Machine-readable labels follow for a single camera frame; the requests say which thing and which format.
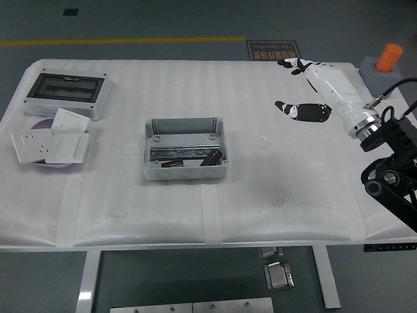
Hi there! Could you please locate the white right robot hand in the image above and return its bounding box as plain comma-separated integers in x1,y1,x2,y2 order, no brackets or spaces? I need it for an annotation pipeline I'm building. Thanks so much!
274,57,381,138

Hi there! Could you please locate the grey open junction box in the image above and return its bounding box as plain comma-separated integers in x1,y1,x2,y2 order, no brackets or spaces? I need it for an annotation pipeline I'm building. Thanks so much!
141,116,229,181

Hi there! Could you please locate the grey distribution box dark lid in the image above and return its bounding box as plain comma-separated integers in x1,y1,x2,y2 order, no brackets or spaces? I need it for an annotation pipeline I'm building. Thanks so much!
23,67,113,121

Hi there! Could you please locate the grey foam block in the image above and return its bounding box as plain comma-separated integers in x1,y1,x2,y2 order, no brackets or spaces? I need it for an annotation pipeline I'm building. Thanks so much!
358,56,403,98

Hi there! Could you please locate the orange cylinder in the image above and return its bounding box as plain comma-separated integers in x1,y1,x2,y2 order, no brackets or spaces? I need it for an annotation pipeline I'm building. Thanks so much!
375,43,404,73

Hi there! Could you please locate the black floor sign orange text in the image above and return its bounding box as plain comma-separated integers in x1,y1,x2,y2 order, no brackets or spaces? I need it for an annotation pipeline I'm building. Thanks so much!
246,40,304,62

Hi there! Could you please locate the white foam table mat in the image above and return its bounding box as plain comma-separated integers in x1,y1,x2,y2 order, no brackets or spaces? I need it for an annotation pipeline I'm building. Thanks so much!
0,58,417,248

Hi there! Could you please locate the black table control panel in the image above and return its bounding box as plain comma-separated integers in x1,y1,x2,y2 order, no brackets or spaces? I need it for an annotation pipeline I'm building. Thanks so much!
364,243,417,252

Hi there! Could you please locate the small silver metal block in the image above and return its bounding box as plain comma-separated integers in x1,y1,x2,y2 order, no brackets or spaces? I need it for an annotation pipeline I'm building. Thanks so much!
257,246,284,260

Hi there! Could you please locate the white table leg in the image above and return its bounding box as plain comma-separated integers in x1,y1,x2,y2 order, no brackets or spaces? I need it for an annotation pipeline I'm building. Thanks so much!
75,250,102,313
311,245,342,310

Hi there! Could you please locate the large silver metal block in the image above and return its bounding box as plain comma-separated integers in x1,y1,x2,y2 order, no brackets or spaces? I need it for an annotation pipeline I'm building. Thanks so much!
263,260,295,291

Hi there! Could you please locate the purple round plate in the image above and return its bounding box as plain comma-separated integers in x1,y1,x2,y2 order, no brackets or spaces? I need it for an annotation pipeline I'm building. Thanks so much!
31,119,79,170

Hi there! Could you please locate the metal mounting rail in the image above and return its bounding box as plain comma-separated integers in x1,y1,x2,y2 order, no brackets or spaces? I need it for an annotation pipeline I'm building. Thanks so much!
149,142,225,163

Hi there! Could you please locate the grey metal base plate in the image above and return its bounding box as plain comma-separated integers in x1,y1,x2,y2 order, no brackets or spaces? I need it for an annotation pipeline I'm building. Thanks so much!
109,303,194,313
192,297,274,313

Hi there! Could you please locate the white wall switch plate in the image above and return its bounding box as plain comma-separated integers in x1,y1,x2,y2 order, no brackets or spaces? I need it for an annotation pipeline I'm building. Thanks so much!
44,132,91,164
51,108,91,134

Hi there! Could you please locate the white wall socket plate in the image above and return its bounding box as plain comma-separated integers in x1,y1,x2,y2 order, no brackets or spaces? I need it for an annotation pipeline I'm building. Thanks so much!
10,129,57,164

